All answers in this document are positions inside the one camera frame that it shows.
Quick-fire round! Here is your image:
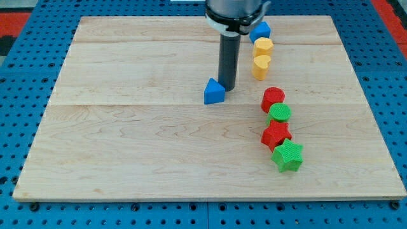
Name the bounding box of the blue triangle block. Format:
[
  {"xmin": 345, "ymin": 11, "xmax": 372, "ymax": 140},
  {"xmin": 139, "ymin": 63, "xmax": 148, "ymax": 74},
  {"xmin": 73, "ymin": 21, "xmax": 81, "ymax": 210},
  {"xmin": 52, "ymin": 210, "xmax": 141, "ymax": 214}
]
[{"xmin": 203, "ymin": 78, "xmax": 225, "ymax": 105}]

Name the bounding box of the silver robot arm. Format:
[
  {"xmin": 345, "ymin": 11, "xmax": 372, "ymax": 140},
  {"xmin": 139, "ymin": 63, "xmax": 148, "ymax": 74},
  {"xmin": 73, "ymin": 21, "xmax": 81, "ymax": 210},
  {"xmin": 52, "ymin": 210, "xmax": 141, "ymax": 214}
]
[{"xmin": 205, "ymin": 0, "xmax": 271, "ymax": 37}]

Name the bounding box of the yellow heart block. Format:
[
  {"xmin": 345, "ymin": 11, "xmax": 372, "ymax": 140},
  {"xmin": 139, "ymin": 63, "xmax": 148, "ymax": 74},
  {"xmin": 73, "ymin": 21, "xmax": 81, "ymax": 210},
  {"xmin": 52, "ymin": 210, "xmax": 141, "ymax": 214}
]
[{"xmin": 251, "ymin": 55, "xmax": 272, "ymax": 81}]

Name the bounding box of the red star block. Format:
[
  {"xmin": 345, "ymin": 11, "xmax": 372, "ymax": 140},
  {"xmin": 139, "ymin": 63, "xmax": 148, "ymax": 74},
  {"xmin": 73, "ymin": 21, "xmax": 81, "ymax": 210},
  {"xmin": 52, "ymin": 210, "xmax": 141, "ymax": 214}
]
[{"xmin": 261, "ymin": 120, "xmax": 293, "ymax": 151}]

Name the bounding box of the red cylinder block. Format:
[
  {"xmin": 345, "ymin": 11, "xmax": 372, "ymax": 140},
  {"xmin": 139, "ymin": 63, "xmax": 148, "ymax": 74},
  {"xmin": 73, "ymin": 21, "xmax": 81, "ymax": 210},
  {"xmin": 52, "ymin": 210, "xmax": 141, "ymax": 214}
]
[{"xmin": 261, "ymin": 87, "xmax": 285, "ymax": 113}]

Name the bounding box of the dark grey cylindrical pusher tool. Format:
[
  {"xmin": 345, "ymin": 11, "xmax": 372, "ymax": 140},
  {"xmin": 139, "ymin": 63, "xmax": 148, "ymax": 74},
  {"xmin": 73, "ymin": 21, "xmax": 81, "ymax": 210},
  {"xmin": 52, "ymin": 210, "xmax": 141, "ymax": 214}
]
[{"xmin": 218, "ymin": 35, "xmax": 240, "ymax": 92}]

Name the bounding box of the green cylinder block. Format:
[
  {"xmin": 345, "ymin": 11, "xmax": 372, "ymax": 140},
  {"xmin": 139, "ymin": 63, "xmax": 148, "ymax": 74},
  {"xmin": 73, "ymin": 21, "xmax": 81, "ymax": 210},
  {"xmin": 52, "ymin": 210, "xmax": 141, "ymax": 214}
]
[{"xmin": 266, "ymin": 102, "xmax": 291, "ymax": 125}]

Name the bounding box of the light wooden board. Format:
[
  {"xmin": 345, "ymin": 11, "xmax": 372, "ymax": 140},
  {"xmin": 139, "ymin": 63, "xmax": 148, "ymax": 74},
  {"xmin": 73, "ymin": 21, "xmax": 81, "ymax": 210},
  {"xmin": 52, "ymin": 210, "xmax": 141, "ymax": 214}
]
[{"xmin": 13, "ymin": 16, "xmax": 406, "ymax": 202}]

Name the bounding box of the yellow hexagon block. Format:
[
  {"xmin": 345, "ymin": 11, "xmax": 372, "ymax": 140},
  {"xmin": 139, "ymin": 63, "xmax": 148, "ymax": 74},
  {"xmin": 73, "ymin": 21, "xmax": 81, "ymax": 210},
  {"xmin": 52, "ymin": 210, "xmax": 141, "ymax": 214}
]
[{"xmin": 252, "ymin": 37, "xmax": 274, "ymax": 57}]

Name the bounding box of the green star block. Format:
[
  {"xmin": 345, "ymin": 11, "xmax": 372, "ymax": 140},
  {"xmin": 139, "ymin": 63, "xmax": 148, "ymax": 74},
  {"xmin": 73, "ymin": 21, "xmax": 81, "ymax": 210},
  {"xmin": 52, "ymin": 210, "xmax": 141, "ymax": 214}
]
[{"xmin": 270, "ymin": 138, "xmax": 303, "ymax": 172}]

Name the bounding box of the blue cube block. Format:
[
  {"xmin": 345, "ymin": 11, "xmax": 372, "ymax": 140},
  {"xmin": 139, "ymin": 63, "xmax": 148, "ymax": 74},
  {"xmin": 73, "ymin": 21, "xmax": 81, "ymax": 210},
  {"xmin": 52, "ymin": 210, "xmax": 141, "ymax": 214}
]
[{"xmin": 249, "ymin": 21, "xmax": 272, "ymax": 43}]

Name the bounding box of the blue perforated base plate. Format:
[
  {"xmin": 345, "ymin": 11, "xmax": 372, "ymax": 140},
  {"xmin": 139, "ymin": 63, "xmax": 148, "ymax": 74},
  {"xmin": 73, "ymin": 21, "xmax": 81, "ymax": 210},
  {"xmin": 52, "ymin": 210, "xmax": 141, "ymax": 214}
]
[{"xmin": 1, "ymin": 0, "xmax": 406, "ymax": 228}]

